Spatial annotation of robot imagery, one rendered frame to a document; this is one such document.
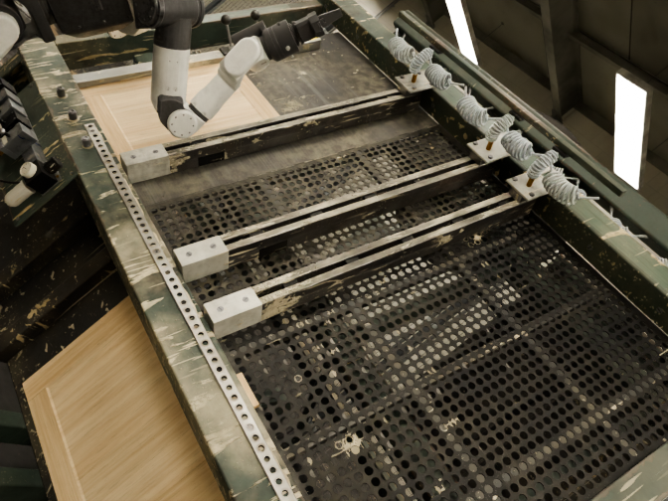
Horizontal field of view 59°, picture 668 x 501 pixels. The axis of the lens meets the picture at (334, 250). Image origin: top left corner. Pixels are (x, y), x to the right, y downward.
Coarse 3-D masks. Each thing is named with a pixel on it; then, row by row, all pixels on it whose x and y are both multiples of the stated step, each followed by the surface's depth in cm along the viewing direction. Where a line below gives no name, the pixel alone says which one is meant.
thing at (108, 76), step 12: (300, 48) 233; (312, 48) 237; (192, 60) 213; (204, 60) 214; (216, 60) 217; (96, 72) 200; (108, 72) 201; (120, 72) 202; (132, 72) 203; (144, 72) 205; (84, 84) 196; (96, 84) 199
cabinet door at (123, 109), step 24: (192, 72) 212; (216, 72) 214; (96, 96) 194; (120, 96) 196; (144, 96) 198; (192, 96) 202; (240, 96) 206; (120, 120) 188; (144, 120) 190; (216, 120) 195; (240, 120) 197; (120, 144) 180; (144, 144) 182
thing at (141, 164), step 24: (432, 48) 203; (384, 96) 210; (408, 96) 211; (264, 120) 189; (288, 120) 193; (312, 120) 193; (336, 120) 199; (360, 120) 206; (168, 144) 175; (192, 144) 177; (216, 144) 178; (240, 144) 184; (264, 144) 189; (144, 168) 170; (168, 168) 175
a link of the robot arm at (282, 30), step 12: (312, 12) 156; (276, 24) 153; (288, 24) 154; (300, 24) 151; (312, 24) 149; (276, 36) 152; (288, 36) 152; (300, 36) 152; (312, 36) 152; (288, 48) 153
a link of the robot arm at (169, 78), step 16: (160, 48) 145; (160, 64) 147; (176, 64) 147; (160, 80) 148; (176, 80) 149; (160, 96) 150; (176, 96) 151; (160, 112) 151; (176, 112) 152; (192, 112) 154; (176, 128) 153; (192, 128) 155
